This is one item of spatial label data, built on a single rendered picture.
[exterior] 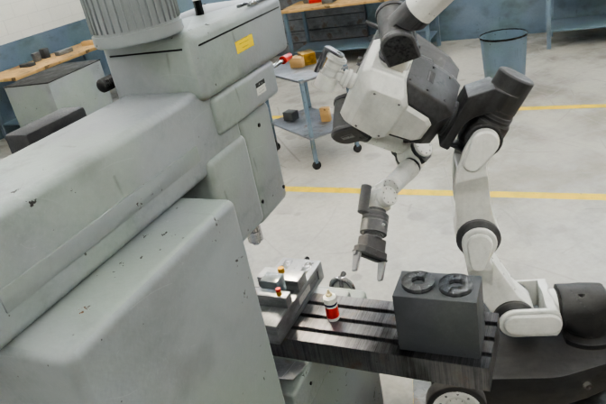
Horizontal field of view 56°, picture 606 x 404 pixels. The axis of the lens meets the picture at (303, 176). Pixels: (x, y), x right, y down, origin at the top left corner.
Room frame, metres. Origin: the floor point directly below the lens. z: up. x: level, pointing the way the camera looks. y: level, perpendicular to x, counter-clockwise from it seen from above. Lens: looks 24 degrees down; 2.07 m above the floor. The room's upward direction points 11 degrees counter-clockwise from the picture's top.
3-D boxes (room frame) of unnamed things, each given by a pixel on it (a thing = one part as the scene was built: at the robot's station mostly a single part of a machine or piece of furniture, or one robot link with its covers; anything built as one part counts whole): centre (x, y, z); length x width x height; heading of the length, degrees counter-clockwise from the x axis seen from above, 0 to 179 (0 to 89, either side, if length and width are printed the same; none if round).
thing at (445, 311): (1.27, -0.30, 1.03); 0.22 x 0.12 x 0.20; 64
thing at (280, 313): (1.57, 0.15, 0.99); 0.35 x 0.15 x 0.11; 151
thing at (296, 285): (1.59, 0.13, 1.02); 0.15 x 0.06 x 0.04; 61
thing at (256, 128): (1.55, 0.18, 1.47); 0.21 x 0.19 x 0.32; 62
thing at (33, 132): (1.44, 0.62, 1.62); 0.20 x 0.09 x 0.21; 152
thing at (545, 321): (1.62, -0.69, 0.68); 0.21 x 0.20 x 0.13; 76
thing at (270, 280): (1.54, 0.16, 1.04); 0.06 x 0.05 x 0.06; 61
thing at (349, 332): (1.52, 0.12, 0.89); 1.24 x 0.23 x 0.08; 62
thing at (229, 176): (1.38, 0.27, 1.47); 0.24 x 0.19 x 0.26; 62
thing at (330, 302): (1.45, -0.01, 0.99); 0.04 x 0.04 x 0.11
